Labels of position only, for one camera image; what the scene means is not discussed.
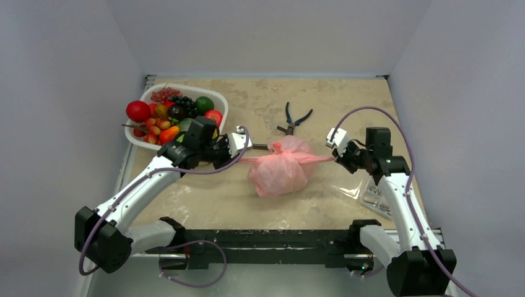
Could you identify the green fake lime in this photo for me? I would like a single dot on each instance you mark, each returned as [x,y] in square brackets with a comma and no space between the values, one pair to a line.
[204,104]

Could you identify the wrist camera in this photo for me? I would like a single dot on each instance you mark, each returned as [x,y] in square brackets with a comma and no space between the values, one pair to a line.
[238,141]
[337,138]

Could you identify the red fake grapes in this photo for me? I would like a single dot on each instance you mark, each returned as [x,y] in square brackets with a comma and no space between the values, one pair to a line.
[165,94]

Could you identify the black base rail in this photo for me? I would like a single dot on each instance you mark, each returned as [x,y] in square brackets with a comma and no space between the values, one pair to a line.
[330,248]

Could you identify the small red fake apple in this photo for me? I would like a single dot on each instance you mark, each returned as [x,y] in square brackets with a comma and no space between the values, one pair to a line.
[214,115]

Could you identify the clear plastic screw box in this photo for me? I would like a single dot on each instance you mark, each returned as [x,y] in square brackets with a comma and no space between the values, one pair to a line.
[363,192]

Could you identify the white fruit basket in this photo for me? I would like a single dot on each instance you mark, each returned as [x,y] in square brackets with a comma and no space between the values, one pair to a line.
[165,111]

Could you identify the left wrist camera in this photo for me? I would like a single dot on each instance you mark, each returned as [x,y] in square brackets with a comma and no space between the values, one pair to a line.
[238,141]

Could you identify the red orange fake mango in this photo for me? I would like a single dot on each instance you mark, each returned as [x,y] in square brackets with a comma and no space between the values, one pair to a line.
[167,135]

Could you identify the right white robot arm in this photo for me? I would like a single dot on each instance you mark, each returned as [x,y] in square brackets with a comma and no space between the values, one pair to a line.
[416,263]

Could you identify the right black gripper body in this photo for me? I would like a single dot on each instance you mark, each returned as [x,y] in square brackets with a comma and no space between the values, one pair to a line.
[344,156]

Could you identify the black fake grapes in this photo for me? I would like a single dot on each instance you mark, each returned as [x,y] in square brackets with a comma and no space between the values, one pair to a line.
[188,103]

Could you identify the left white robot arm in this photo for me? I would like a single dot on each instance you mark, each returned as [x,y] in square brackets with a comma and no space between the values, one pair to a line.
[104,235]

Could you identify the dark purple fake fruit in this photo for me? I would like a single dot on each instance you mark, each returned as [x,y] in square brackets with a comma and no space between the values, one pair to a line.
[176,113]

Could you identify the grey metal faucet handle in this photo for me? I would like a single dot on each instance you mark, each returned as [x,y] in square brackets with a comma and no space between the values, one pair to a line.
[286,130]

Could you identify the pink plastic bag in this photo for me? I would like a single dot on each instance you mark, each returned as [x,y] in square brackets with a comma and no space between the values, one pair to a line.
[287,167]

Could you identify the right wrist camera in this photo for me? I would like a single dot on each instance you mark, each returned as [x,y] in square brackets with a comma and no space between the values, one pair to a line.
[337,138]

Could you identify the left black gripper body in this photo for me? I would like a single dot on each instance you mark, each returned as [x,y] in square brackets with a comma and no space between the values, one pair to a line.
[217,152]

